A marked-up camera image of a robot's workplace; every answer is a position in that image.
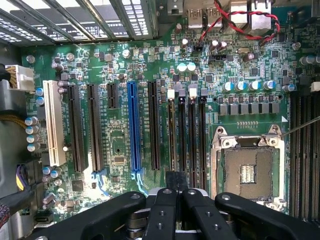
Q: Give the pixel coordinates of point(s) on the white power connector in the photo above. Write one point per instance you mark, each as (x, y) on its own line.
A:
(21, 76)

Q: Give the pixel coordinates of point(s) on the blue expansion slot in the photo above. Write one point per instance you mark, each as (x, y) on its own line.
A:
(134, 125)

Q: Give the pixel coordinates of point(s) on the white PCI expansion slot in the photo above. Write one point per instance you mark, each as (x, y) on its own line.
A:
(53, 125)

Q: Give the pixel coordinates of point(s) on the silver ethernet port block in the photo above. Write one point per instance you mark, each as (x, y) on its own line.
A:
(260, 17)

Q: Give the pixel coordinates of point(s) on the green motherboard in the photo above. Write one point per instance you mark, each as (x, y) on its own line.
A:
(120, 62)

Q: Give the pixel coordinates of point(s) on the black RAM slot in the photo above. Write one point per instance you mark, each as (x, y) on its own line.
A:
(305, 155)
(315, 155)
(294, 155)

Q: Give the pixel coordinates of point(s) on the silver USB port block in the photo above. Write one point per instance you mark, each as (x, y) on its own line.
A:
(203, 17)

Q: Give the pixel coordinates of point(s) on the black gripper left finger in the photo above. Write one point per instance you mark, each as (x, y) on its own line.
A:
(160, 220)

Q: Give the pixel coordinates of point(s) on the long black expansion slot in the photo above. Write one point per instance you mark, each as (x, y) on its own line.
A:
(76, 130)
(95, 130)
(153, 125)

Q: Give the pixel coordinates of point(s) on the thin metal locking lever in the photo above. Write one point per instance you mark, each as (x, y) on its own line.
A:
(302, 125)

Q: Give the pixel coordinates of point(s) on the metal CPU socket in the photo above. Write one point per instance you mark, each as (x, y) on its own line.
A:
(250, 170)

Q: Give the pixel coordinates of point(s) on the black-latch RAM slot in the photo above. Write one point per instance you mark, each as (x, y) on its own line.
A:
(182, 130)
(202, 135)

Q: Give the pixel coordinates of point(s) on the white-latch RAM slot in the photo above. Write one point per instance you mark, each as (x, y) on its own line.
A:
(192, 135)
(171, 130)

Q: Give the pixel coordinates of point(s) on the black SATA port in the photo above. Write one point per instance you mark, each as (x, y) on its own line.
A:
(44, 217)

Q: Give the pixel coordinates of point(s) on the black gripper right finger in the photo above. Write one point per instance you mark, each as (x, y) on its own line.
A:
(200, 220)

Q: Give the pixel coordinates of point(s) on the short black expansion slot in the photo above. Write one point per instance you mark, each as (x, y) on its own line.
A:
(112, 96)

